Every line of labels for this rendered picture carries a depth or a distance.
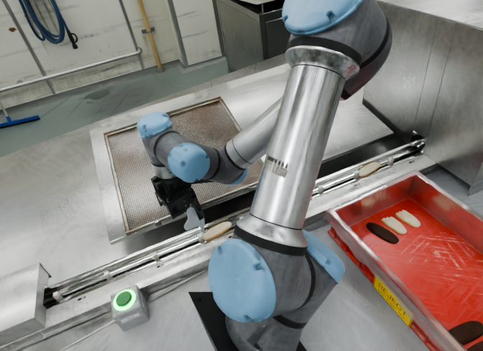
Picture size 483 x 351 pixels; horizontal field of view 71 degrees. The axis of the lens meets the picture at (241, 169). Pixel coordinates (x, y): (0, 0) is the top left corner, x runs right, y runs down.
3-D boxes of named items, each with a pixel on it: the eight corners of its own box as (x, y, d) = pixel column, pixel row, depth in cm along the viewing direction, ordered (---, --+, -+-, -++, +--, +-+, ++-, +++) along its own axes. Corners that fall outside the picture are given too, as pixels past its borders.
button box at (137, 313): (126, 339, 88) (109, 319, 81) (122, 313, 94) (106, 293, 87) (156, 326, 90) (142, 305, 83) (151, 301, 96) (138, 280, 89)
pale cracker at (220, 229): (205, 243, 101) (205, 241, 100) (200, 235, 104) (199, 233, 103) (233, 227, 104) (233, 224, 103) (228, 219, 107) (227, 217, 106)
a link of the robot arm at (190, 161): (228, 157, 72) (200, 139, 79) (190, 146, 64) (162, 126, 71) (213, 190, 74) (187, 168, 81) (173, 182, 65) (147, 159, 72)
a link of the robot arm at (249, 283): (305, 326, 55) (399, 1, 54) (246, 347, 43) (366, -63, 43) (250, 292, 63) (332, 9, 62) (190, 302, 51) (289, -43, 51)
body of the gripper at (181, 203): (160, 206, 92) (146, 174, 84) (186, 190, 95) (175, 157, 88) (174, 221, 87) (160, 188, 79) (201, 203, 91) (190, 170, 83)
